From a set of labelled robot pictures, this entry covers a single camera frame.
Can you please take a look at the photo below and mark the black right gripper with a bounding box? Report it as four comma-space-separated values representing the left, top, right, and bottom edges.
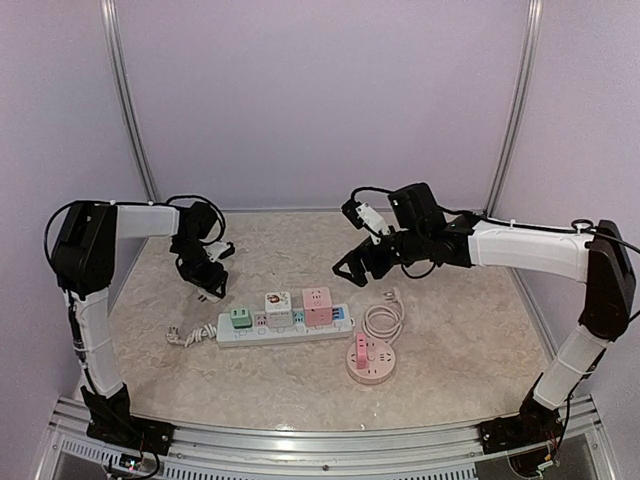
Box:
332, 225, 427, 286

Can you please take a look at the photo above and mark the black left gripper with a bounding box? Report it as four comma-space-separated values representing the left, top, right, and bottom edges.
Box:
173, 238, 229, 298

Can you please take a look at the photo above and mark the white small plug adapter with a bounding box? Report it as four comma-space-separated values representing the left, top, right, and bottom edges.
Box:
198, 289, 220, 304

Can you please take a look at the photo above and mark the pink cube socket adapter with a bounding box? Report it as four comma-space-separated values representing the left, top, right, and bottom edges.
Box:
302, 287, 333, 328

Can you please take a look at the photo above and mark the green cube plug adapter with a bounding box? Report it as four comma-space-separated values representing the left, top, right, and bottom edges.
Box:
229, 307, 253, 330

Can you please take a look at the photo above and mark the pink plug adapter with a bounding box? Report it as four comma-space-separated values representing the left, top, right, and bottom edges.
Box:
355, 332, 368, 370

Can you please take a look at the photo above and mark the white cube adapter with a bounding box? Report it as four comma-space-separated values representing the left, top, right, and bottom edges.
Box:
264, 291, 294, 329

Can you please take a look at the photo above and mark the white multicolour power strip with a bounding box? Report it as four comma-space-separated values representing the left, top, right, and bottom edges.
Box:
216, 304, 355, 348

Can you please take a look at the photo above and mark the pink round socket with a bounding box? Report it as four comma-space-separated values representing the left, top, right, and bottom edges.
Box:
346, 339, 396, 386

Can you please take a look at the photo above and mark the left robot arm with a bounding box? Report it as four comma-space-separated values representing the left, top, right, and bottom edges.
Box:
43, 195, 235, 400

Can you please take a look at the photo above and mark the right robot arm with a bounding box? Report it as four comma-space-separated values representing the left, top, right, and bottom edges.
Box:
332, 182, 638, 444

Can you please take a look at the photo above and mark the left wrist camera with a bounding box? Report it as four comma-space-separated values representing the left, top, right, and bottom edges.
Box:
204, 241, 236, 263

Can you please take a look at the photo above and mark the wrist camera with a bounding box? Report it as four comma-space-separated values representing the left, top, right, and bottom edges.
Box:
204, 241, 236, 263
341, 199, 391, 245

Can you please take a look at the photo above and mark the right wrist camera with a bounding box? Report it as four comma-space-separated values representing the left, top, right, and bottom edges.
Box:
341, 199, 391, 245

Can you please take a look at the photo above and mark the white power strip cord plug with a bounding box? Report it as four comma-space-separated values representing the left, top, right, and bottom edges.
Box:
165, 323, 217, 348

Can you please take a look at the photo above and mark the left black camera cable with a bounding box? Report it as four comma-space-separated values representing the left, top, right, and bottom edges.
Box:
164, 193, 227, 246

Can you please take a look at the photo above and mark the black camera cable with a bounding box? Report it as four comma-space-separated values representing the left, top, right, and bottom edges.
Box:
349, 185, 399, 201
164, 193, 227, 246

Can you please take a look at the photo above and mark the right black camera cable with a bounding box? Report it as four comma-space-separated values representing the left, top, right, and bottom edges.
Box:
349, 185, 399, 201

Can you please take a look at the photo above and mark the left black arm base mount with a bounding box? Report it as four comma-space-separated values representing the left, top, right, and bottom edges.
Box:
81, 385, 176, 455

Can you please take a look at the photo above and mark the aluminium front frame rail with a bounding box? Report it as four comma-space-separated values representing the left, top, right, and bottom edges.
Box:
31, 397, 616, 479

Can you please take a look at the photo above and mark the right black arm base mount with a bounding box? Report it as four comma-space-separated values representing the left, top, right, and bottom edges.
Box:
477, 393, 563, 454

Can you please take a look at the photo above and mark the left aluminium corner post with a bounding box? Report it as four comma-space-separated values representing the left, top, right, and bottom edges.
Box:
99, 0, 160, 201

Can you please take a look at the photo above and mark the aluminium corner post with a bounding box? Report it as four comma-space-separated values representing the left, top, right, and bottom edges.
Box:
483, 0, 543, 215
99, 0, 160, 201

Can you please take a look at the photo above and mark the right aluminium corner post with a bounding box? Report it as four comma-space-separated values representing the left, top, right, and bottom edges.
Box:
483, 0, 543, 215

